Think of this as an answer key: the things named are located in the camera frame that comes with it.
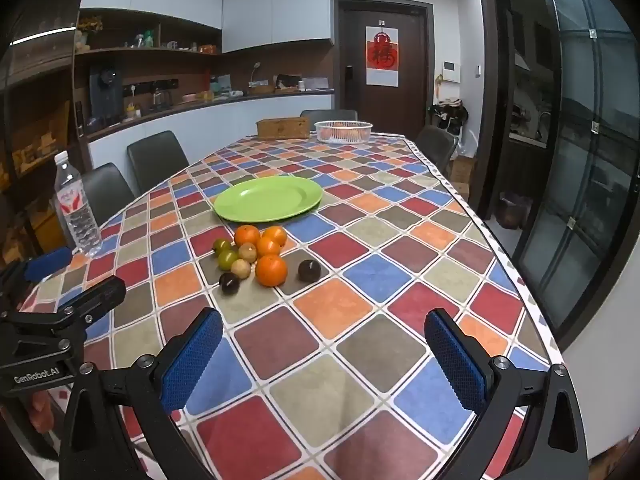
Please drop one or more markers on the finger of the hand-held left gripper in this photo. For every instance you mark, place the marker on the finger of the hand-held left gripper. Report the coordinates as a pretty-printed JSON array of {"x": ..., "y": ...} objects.
[
  {"x": 95, "y": 297},
  {"x": 50, "y": 262}
]

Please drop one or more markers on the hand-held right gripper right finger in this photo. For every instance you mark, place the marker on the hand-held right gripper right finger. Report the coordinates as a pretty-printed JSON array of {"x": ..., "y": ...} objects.
[{"x": 455, "y": 365}]

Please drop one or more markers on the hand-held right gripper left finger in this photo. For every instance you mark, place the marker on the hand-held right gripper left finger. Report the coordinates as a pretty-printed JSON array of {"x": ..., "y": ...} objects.
[{"x": 192, "y": 360}]

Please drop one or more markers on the dark purple tomato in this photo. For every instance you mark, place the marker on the dark purple tomato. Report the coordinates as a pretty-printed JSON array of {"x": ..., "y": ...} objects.
[
  {"x": 309, "y": 270},
  {"x": 229, "y": 283}
]

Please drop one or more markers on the tan round fruit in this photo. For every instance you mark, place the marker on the tan round fruit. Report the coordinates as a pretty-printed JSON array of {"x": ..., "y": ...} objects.
[
  {"x": 240, "y": 268},
  {"x": 247, "y": 252}
]

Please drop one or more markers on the green tomato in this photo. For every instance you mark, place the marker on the green tomato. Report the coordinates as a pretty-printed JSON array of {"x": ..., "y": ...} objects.
[
  {"x": 221, "y": 246},
  {"x": 228, "y": 259}
]

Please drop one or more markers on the small orange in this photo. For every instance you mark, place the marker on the small orange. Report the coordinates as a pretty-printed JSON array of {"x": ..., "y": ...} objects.
[{"x": 268, "y": 247}]

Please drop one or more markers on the green plate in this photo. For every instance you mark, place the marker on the green plate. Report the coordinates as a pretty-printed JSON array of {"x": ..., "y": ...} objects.
[{"x": 267, "y": 199}]

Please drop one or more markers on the clear plastic water bottle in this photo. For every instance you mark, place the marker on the clear plastic water bottle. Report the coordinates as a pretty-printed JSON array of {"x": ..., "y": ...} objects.
[{"x": 76, "y": 210}]

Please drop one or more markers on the dark grey chair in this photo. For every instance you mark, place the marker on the dark grey chair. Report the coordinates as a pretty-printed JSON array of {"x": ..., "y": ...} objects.
[
  {"x": 437, "y": 145},
  {"x": 157, "y": 160},
  {"x": 105, "y": 190},
  {"x": 327, "y": 115}
]

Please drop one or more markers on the large orange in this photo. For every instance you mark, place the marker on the large orange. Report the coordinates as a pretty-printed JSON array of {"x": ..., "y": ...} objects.
[{"x": 247, "y": 236}]

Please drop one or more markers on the smooth orange tomato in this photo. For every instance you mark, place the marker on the smooth orange tomato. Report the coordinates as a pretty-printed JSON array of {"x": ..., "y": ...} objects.
[{"x": 275, "y": 234}]

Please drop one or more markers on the brown waste bin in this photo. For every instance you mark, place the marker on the brown waste bin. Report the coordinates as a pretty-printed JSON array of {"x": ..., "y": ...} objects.
[{"x": 515, "y": 211}]

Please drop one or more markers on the black water dispenser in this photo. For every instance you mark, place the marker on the black water dispenser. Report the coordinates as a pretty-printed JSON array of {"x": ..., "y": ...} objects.
[{"x": 106, "y": 97}]

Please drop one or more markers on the cardboard box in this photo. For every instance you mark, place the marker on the cardboard box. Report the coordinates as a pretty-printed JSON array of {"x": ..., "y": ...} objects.
[{"x": 461, "y": 175}]

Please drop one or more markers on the glass kettle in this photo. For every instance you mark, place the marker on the glass kettle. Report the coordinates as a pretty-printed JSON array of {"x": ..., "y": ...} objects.
[{"x": 159, "y": 99}]

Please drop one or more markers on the kitchen counter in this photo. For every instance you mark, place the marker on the kitchen counter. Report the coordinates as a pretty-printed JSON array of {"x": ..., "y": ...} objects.
[{"x": 225, "y": 110}]

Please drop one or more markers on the glass sliding door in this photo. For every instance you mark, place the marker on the glass sliding door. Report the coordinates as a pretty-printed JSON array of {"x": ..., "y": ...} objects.
[{"x": 585, "y": 160}]

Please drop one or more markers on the dark bag pile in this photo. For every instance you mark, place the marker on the dark bag pile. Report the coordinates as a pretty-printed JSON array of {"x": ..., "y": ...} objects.
[{"x": 447, "y": 115}]

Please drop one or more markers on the white plastic basket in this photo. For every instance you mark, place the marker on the white plastic basket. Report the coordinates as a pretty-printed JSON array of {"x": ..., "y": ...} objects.
[{"x": 344, "y": 131}]

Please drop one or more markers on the dark brown door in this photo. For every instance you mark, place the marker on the dark brown door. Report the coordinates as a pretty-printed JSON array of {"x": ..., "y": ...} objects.
[{"x": 410, "y": 60}]

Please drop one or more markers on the hanging wall ornament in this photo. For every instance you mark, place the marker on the hanging wall ornament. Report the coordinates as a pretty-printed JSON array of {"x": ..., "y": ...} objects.
[{"x": 439, "y": 87}]

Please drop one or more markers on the white wall intercom panel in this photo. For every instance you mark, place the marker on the white wall intercom panel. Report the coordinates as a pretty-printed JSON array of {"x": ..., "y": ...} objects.
[{"x": 452, "y": 71}]

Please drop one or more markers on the red and white wall poster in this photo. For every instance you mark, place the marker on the red and white wall poster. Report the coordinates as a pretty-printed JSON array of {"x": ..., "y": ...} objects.
[{"x": 382, "y": 55}]

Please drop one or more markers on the white wall cabinets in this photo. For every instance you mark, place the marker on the white wall cabinets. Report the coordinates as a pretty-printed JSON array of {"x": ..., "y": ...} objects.
[{"x": 250, "y": 5}]

